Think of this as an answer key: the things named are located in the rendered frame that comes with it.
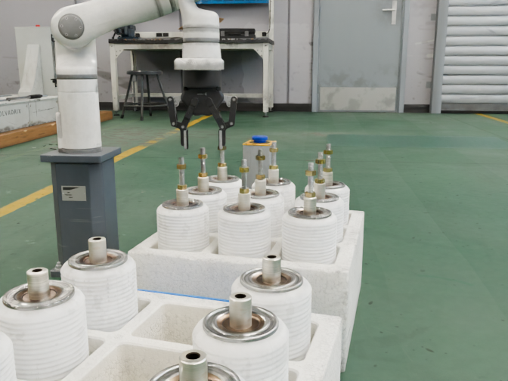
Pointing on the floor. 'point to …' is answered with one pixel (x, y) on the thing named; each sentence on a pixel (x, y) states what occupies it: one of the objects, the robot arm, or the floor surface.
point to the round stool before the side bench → (143, 92)
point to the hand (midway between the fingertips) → (203, 142)
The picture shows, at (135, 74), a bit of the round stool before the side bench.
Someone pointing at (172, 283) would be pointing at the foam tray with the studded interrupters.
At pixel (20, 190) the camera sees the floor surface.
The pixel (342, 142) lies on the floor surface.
